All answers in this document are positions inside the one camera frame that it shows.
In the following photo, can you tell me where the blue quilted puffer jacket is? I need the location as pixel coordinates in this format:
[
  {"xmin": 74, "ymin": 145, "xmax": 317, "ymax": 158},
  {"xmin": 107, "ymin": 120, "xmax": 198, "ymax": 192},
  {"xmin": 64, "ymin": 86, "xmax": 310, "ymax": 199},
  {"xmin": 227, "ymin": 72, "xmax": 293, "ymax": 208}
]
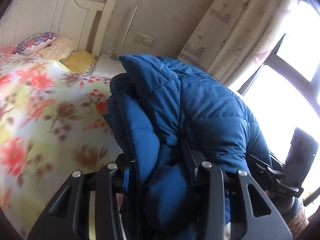
[{"xmin": 106, "ymin": 55, "xmax": 271, "ymax": 239}]

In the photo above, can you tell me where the person's hand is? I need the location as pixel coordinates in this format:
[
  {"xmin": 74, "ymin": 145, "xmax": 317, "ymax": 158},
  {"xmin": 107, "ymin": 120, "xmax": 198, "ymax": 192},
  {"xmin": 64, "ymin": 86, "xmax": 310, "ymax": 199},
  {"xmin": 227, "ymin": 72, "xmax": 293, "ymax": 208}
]
[{"xmin": 265, "ymin": 191, "xmax": 295, "ymax": 215}]

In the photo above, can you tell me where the floral bed quilt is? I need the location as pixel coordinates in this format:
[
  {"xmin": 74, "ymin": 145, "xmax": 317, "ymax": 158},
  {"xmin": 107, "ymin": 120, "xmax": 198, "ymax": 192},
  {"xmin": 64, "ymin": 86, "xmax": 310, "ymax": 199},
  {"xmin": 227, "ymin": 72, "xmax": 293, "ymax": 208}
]
[{"xmin": 1, "ymin": 54, "xmax": 121, "ymax": 239}]

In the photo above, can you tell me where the white bedside table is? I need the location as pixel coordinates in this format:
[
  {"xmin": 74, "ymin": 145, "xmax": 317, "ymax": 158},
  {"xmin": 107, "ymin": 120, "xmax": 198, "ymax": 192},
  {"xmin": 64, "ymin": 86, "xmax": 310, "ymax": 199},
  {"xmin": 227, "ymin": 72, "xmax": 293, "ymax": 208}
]
[{"xmin": 92, "ymin": 53, "xmax": 126, "ymax": 78}]

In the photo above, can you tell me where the patterned window curtain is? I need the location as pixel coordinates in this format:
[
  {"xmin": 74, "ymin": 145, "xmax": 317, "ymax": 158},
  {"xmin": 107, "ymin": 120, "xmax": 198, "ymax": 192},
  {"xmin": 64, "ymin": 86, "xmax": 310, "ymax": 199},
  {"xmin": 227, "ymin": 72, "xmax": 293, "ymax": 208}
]
[{"xmin": 178, "ymin": 0, "xmax": 300, "ymax": 90}]

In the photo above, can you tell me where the colourful patterned pillow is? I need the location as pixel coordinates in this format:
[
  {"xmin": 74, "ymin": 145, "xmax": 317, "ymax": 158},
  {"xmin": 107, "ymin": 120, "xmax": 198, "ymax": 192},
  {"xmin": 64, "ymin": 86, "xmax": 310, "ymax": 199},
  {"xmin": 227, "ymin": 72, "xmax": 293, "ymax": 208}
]
[{"xmin": 12, "ymin": 32, "xmax": 57, "ymax": 56}]

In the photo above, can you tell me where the white wooden headboard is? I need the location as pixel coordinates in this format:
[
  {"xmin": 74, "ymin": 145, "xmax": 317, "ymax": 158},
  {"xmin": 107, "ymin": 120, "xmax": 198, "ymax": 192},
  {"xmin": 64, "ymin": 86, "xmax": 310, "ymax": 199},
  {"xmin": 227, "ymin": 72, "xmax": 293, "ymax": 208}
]
[{"xmin": 1, "ymin": 0, "xmax": 116, "ymax": 57}]

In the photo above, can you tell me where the dark window frame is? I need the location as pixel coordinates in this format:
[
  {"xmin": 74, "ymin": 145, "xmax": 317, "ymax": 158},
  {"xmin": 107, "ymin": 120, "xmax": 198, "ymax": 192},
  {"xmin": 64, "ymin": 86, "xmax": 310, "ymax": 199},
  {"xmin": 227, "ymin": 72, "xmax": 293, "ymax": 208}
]
[{"xmin": 238, "ymin": 35, "xmax": 319, "ymax": 195}]

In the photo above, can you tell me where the wall power socket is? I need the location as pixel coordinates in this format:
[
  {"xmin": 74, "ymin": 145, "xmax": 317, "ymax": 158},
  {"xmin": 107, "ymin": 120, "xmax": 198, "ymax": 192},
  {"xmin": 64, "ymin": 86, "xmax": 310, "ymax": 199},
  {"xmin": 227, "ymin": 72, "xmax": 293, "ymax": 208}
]
[{"xmin": 134, "ymin": 33, "xmax": 155, "ymax": 47}]

